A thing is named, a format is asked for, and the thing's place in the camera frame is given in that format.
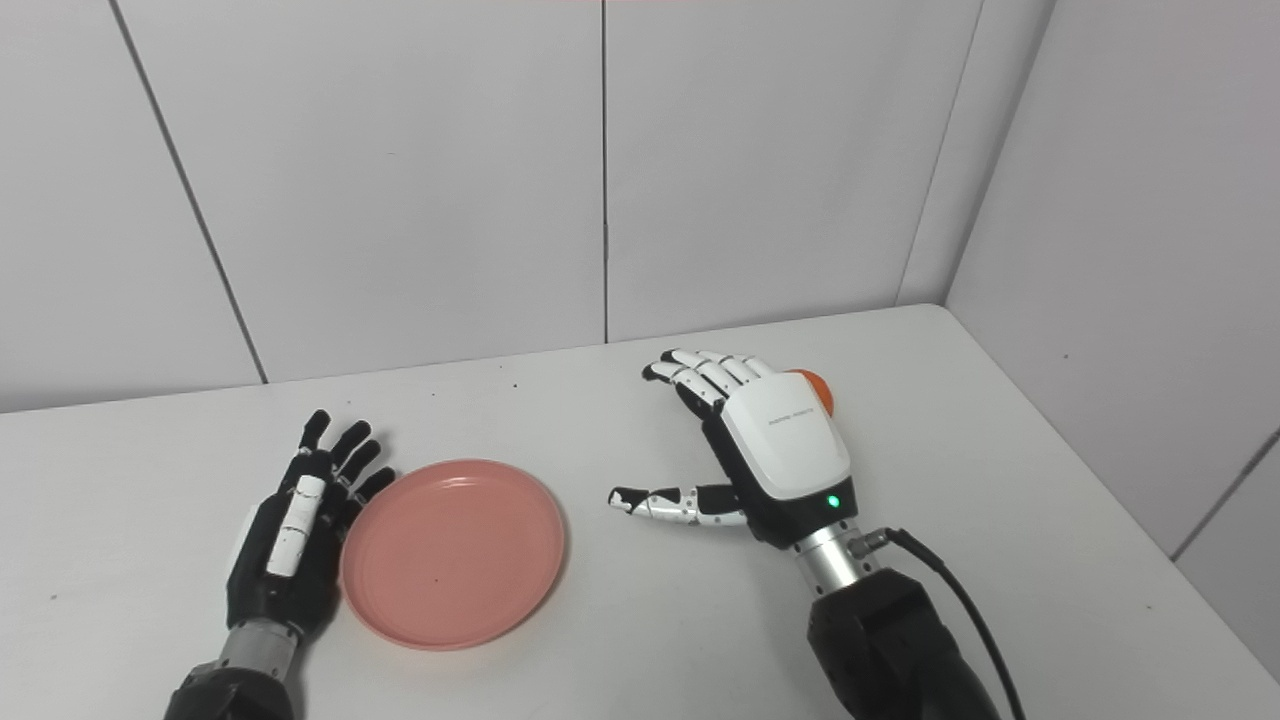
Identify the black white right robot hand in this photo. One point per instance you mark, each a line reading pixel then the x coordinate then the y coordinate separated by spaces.
pixel 785 445

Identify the pink round plate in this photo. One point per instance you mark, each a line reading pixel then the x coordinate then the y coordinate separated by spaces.
pixel 455 555

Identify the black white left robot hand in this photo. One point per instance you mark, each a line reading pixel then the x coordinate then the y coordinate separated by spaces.
pixel 285 570

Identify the orange fruit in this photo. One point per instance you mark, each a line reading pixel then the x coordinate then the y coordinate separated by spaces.
pixel 815 388

